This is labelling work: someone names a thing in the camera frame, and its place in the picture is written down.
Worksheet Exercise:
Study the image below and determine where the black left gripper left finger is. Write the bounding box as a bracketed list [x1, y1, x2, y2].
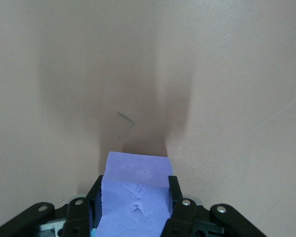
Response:
[0, 174, 105, 237]

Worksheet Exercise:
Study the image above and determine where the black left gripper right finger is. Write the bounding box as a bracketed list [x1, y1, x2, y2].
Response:
[160, 174, 263, 237]

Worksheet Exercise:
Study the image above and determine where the purple foam cube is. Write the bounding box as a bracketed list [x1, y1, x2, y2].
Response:
[96, 151, 175, 237]

